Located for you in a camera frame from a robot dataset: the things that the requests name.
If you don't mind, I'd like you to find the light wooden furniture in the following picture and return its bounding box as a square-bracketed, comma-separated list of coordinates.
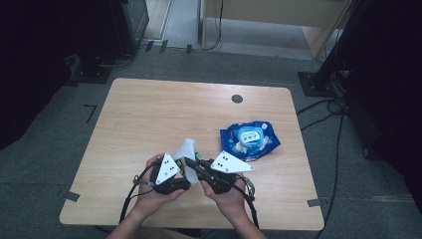
[200, 0, 354, 60]

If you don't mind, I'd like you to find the black stand base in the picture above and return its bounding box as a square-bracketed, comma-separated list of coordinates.
[68, 54, 113, 85]

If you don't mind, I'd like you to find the hanging black cable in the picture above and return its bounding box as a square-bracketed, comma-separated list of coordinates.
[202, 0, 224, 53]

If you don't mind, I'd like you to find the looped black floor cable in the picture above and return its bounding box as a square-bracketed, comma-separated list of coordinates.
[296, 98, 348, 132]

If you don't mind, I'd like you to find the black cabinet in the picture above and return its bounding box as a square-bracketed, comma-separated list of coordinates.
[108, 0, 150, 58]

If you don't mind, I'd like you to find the long black floor cable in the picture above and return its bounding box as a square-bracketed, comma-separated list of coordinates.
[313, 109, 346, 239]

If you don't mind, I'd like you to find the left hand-held gripper cable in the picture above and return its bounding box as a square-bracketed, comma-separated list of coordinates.
[118, 163, 160, 224]

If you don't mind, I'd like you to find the blue wet wipe packet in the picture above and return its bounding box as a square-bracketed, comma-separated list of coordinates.
[219, 119, 282, 162]

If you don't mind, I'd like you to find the white wet wipe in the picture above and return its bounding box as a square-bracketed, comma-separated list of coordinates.
[172, 137, 201, 185]

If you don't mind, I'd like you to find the dark curtain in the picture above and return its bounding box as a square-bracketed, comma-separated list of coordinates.
[0, 0, 113, 150]
[344, 0, 422, 213]

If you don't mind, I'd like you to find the person's right hand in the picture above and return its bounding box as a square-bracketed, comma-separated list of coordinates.
[201, 173, 248, 222]

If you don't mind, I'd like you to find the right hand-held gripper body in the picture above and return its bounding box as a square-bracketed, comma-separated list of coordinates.
[198, 150, 256, 196]

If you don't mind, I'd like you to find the black metal stand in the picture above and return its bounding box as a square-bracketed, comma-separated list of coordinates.
[297, 0, 369, 99]

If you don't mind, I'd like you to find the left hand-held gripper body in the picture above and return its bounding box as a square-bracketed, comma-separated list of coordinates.
[148, 152, 192, 196]

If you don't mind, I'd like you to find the person's left hand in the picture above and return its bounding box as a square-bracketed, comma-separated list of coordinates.
[135, 154, 189, 213]

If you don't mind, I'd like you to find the grey floor cable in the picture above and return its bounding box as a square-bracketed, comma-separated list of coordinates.
[96, 49, 137, 69]

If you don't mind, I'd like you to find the right hand-held gripper cable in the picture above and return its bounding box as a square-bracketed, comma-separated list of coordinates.
[232, 175, 261, 230]

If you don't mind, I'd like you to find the hand-held gripper cable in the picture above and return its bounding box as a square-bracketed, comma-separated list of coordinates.
[118, 163, 160, 224]
[232, 175, 261, 230]

